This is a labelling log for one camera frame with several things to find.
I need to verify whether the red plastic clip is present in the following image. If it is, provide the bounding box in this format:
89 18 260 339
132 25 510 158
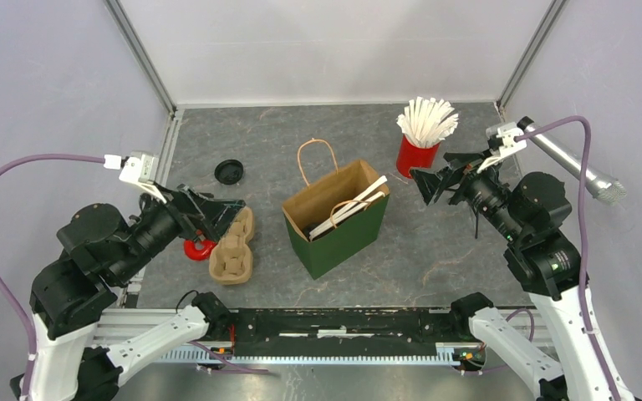
183 239 217 261

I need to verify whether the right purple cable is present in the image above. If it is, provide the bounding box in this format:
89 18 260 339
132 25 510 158
461 115 624 401

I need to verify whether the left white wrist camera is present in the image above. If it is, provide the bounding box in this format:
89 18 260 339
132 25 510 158
104 151 167 204

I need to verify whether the white wrapped straws bundle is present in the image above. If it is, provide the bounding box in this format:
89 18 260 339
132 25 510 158
396 96 459 149

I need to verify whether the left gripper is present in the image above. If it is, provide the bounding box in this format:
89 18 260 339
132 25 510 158
114 178 248 282

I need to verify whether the red cup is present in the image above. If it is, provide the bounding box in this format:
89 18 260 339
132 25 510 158
395 136 441 178

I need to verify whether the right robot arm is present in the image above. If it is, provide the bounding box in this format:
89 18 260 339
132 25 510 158
410 153 634 400

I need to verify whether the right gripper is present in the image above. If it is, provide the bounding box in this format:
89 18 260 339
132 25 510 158
410 145 527 242

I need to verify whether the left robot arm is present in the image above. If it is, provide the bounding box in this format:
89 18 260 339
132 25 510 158
10 185 245 400

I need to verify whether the green paper bag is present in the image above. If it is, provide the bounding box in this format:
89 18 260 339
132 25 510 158
282 139 390 280

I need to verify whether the brown cardboard cup carrier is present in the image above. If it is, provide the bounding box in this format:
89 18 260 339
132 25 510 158
209 206 255 286

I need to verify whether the silver microphone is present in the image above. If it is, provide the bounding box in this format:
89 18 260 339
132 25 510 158
530 134 627 205

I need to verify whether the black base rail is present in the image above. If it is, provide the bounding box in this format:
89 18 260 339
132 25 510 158
202 307 478 357

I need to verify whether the white straw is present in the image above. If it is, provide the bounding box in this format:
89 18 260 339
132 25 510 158
308 175 387 241
308 190 386 241

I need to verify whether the black coffee lid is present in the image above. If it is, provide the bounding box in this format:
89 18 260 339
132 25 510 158
302 223 320 237
329 200 370 228
214 159 245 185

